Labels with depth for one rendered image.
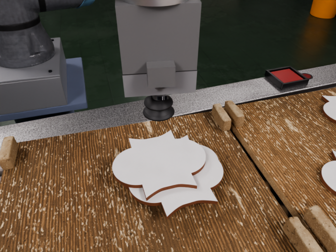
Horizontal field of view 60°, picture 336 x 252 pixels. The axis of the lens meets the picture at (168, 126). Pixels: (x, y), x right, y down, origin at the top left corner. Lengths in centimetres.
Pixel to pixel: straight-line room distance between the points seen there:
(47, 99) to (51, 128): 15
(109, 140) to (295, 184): 33
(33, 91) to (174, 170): 44
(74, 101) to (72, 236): 43
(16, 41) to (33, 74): 9
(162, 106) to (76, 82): 53
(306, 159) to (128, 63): 36
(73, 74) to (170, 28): 64
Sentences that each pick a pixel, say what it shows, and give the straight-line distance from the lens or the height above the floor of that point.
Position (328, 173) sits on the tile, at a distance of 54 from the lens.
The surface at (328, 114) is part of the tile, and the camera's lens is 67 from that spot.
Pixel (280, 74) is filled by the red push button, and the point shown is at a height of 93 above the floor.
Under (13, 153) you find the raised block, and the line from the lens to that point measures 56.
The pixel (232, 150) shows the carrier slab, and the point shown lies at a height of 94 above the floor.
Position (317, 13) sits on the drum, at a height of 5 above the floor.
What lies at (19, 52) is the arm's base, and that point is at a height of 99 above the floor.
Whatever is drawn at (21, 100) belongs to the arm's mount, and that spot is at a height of 90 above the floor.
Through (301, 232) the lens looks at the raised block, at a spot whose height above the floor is 96.
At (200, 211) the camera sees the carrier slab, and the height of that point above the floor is 94.
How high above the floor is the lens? 130
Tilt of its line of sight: 39 degrees down
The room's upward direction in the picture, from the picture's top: straight up
